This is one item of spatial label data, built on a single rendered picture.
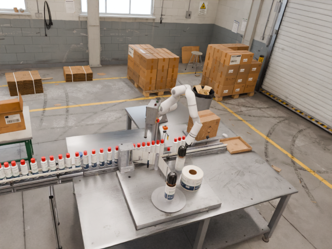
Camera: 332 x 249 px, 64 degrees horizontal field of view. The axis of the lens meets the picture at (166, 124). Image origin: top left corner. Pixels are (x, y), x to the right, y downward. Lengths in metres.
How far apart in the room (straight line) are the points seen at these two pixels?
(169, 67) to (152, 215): 4.39
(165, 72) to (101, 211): 4.34
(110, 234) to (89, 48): 6.16
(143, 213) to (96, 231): 0.38
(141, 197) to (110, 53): 6.06
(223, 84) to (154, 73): 1.60
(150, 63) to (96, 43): 2.31
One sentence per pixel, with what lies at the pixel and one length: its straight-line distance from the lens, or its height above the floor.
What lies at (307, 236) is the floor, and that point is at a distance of 3.93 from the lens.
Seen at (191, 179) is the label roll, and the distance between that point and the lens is 2.45.
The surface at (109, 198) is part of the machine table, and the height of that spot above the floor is 0.83.
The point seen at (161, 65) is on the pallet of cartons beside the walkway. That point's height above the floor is 0.73.
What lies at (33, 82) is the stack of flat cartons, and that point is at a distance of 6.23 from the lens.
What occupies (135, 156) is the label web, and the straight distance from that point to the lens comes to 2.68.
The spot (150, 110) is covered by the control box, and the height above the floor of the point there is 1.44.
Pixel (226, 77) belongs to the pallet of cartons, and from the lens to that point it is 6.30.
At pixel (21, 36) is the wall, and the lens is 7.60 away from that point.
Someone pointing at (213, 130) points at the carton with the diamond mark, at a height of 0.95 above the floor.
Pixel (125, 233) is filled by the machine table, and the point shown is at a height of 0.83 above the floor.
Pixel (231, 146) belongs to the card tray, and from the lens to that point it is 3.36.
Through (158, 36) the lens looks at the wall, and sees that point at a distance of 8.41.
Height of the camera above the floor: 2.64
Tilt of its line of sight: 31 degrees down
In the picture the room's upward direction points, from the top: 7 degrees clockwise
